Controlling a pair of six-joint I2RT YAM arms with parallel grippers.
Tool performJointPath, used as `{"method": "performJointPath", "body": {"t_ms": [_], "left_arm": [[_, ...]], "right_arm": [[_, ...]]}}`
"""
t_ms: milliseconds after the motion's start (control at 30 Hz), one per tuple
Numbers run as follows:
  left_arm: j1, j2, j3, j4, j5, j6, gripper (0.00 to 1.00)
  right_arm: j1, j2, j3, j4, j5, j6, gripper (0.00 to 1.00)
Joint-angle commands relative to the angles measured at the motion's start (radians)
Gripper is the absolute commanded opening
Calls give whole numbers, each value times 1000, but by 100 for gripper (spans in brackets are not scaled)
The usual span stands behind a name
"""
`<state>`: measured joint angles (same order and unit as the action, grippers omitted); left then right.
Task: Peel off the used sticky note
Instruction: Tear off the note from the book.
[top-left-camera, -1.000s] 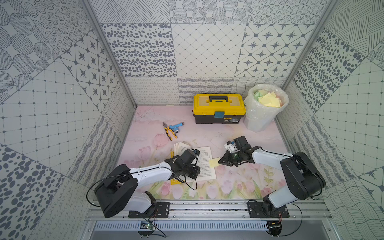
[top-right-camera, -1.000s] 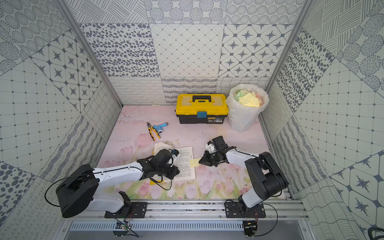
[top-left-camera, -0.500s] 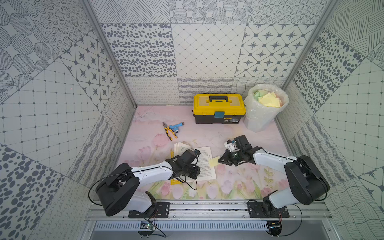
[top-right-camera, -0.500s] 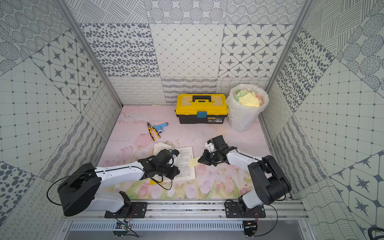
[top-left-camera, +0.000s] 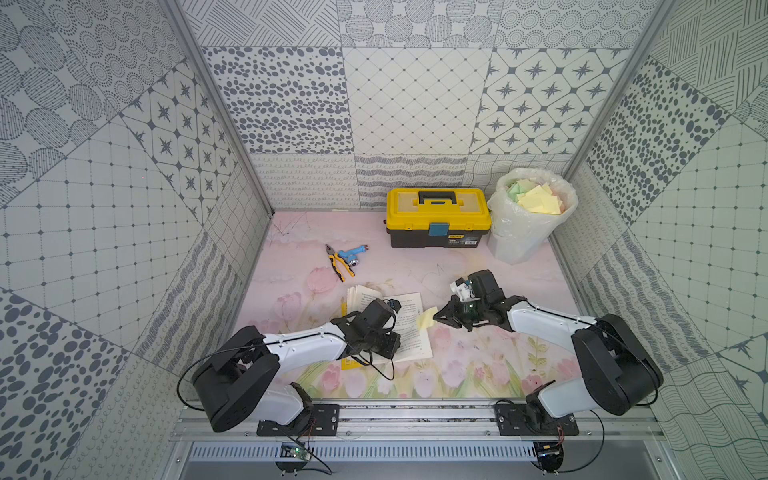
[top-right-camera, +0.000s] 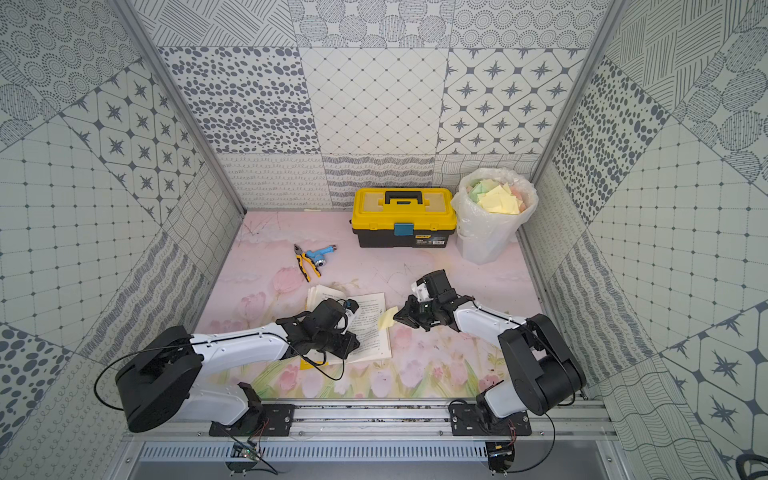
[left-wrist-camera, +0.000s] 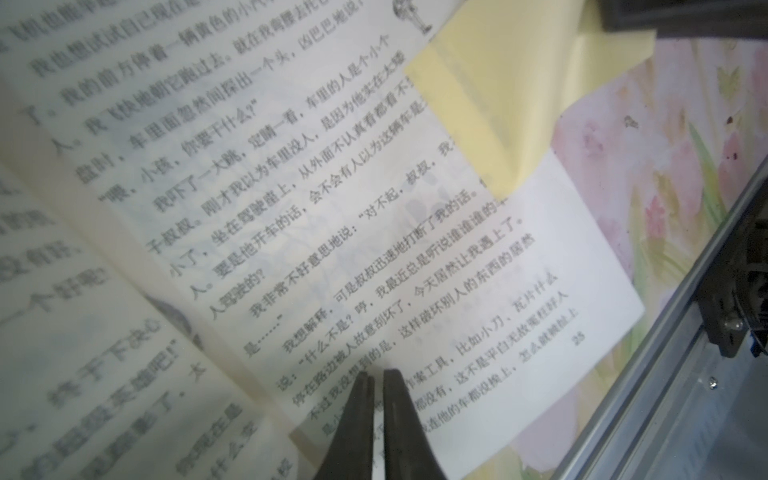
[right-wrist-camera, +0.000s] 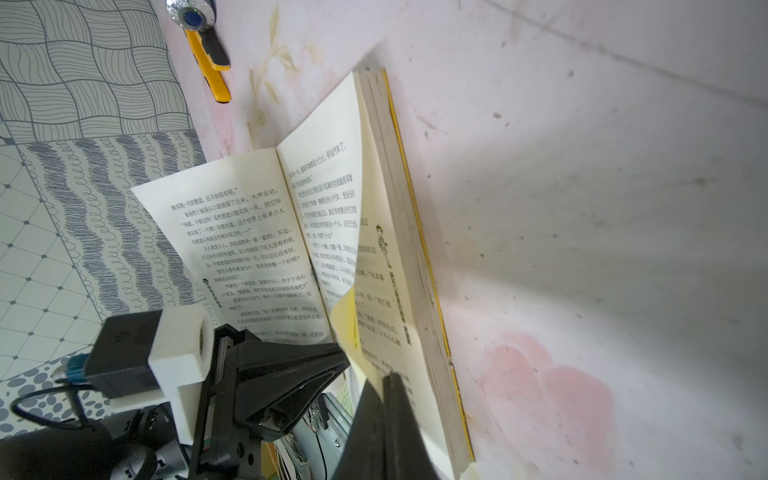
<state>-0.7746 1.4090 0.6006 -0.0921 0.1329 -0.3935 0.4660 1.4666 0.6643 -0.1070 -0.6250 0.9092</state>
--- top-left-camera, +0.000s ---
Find yellow handled pliers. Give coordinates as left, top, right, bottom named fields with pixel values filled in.
left=325, top=244, right=355, bottom=282

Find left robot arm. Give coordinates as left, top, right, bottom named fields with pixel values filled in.
left=191, top=299, right=401, bottom=436

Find left green circuit board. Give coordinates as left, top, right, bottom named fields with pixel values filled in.
left=275, top=443, right=311, bottom=474

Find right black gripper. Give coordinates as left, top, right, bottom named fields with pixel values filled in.
left=433, top=294, right=488, bottom=331

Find yellow children's book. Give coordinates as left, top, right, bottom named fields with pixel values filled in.
left=346, top=285, right=433, bottom=363

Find discarded sticky notes pile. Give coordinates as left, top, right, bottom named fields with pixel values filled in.
left=507, top=179, right=566, bottom=215

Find pale yellow sticky note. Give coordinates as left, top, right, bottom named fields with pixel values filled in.
left=416, top=307, right=438, bottom=330

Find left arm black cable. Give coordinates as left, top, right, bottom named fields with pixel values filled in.
left=176, top=344, right=265, bottom=412

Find yellow black toolbox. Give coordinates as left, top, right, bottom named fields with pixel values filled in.
left=385, top=188, right=492, bottom=248

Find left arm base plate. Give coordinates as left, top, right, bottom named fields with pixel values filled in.
left=257, top=403, right=341, bottom=438

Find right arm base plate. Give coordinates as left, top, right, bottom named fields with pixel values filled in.
left=493, top=402, right=579, bottom=437

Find white bin with plastic liner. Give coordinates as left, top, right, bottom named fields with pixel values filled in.
left=488, top=168, right=578, bottom=264

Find blue plastic tool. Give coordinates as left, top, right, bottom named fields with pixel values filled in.
left=337, top=245, right=369, bottom=268

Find aluminium mounting rail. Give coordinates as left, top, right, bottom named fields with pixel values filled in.
left=169, top=399, right=665, bottom=442

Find right black controller box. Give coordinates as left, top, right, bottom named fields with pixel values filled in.
left=532, top=442, right=564, bottom=473

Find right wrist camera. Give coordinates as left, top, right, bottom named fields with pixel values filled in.
left=450, top=277, right=476, bottom=303

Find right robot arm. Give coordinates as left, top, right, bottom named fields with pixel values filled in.
left=433, top=270, right=664, bottom=419

